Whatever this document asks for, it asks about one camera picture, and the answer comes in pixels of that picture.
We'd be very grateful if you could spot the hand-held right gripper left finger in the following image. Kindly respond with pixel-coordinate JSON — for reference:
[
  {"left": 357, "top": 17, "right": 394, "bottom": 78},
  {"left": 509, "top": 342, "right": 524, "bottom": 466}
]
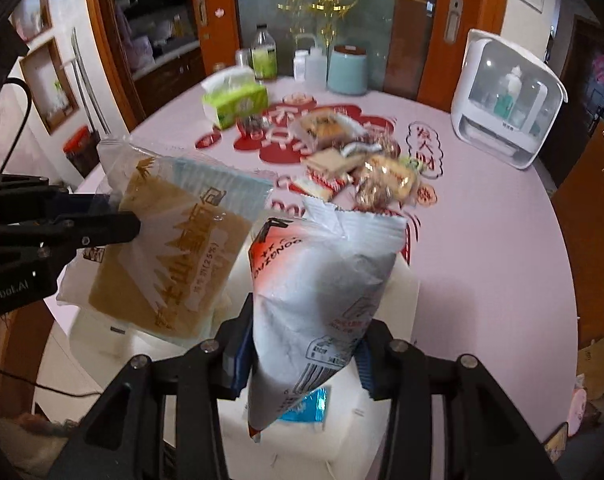
[{"left": 47, "top": 292, "right": 255, "bottom": 480}]

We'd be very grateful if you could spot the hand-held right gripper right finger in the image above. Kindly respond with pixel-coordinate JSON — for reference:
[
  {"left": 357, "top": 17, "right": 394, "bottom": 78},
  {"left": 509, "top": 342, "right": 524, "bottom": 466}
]
[{"left": 354, "top": 320, "right": 547, "bottom": 480}]

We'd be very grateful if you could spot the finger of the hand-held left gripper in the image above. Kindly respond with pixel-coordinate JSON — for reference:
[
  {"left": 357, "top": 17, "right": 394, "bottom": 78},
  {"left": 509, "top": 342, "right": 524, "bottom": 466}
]
[
  {"left": 0, "top": 174, "right": 110, "bottom": 221},
  {"left": 0, "top": 211, "right": 142, "bottom": 261}
]

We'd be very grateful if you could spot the white snack bag red corner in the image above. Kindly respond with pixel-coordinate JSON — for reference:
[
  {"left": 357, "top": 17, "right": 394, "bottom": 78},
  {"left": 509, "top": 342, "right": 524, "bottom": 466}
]
[{"left": 244, "top": 195, "right": 407, "bottom": 443}]

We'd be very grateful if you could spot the white storage bin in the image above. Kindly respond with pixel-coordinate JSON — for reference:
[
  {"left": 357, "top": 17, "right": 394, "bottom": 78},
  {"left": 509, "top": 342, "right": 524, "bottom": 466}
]
[{"left": 64, "top": 255, "right": 423, "bottom": 480}]

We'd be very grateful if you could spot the red lid trash can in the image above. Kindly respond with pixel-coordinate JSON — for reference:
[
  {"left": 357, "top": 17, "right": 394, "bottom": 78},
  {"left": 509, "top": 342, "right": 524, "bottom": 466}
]
[{"left": 63, "top": 126, "right": 100, "bottom": 178}]

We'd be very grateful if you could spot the blue snack packet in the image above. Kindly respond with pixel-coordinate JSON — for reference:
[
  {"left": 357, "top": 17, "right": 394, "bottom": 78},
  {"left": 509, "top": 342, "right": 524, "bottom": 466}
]
[{"left": 277, "top": 387, "right": 330, "bottom": 423}]

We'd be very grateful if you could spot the kitchen counter cabinet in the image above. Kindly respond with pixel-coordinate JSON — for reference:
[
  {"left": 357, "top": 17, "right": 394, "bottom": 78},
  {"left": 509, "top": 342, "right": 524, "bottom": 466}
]
[{"left": 132, "top": 40, "right": 205, "bottom": 111}]

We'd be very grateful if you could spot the small glass cup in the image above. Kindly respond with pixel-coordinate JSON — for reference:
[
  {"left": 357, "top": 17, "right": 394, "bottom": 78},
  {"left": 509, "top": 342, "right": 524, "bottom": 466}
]
[{"left": 237, "top": 114, "right": 267, "bottom": 142}]

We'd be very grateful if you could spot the green tissue box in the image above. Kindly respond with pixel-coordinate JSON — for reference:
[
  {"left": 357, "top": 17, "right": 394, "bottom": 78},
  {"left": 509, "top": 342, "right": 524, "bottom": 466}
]
[{"left": 202, "top": 66, "right": 269, "bottom": 131}]

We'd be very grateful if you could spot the brown bread roll packet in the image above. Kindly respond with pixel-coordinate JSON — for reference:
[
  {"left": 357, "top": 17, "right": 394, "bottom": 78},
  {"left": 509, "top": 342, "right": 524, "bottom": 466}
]
[{"left": 352, "top": 155, "right": 423, "bottom": 208}]

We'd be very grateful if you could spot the red white biscuit packet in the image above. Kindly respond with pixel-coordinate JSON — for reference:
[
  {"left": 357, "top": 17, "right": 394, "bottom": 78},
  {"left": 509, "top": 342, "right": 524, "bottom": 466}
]
[{"left": 302, "top": 147, "right": 367, "bottom": 201}]

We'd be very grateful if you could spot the pink plastic stool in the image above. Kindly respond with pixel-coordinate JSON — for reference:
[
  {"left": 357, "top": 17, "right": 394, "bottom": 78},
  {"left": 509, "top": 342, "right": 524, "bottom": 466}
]
[{"left": 568, "top": 387, "right": 588, "bottom": 436}]

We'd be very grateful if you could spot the clear wrapped pastry packet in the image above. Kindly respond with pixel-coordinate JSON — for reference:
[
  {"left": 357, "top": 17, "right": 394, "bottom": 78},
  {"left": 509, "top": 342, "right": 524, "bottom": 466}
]
[{"left": 342, "top": 134, "right": 400, "bottom": 161}]

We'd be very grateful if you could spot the green label plastic bottle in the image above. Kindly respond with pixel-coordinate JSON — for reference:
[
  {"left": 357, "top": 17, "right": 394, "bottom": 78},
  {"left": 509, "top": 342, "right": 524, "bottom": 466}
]
[{"left": 251, "top": 24, "right": 279, "bottom": 82}]

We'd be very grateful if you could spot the orange cake packet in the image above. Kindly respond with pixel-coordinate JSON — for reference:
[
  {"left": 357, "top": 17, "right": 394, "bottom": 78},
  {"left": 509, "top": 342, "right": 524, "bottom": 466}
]
[{"left": 292, "top": 110, "right": 367, "bottom": 153}]

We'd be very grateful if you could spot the white plastic bottle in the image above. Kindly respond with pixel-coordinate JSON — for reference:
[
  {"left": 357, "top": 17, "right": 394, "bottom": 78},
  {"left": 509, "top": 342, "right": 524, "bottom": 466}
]
[{"left": 296, "top": 34, "right": 329, "bottom": 92}]

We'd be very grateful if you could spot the glass sliding door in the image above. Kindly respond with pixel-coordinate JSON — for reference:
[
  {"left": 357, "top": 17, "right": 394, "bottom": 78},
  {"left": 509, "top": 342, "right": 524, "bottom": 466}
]
[{"left": 189, "top": 0, "right": 510, "bottom": 106}]

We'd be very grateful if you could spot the light blue canister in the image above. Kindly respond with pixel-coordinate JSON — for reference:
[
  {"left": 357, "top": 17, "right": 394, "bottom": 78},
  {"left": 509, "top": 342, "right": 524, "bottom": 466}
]
[{"left": 327, "top": 45, "right": 369, "bottom": 96}]

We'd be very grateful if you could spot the white bottle sterilizer appliance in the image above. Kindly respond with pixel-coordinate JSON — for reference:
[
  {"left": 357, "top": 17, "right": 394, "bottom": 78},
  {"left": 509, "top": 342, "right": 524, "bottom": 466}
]
[{"left": 450, "top": 28, "right": 567, "bottom": 170}]

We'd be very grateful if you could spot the black cable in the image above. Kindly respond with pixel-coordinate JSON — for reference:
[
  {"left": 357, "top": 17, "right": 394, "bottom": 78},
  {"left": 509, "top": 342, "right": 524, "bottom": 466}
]
[{"left": 4, "top": 78, "right": 34, "bottom": 128}]

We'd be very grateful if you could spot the wooden framed wall niche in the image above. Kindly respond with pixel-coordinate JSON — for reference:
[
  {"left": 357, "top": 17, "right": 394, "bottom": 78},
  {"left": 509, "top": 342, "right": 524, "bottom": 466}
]
[
  {"left": 9, "top": 0, "right": 53, "bottom": 43},
  {"left": 19, "top": 37, "right": 80, "bottom": 133}
]

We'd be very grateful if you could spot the metal mop handle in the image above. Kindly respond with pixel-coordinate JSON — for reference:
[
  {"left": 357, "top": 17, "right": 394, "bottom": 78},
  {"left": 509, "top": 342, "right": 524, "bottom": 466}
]
[{"left": 71, "top": 27, "right": 110, "bottom": 133}]

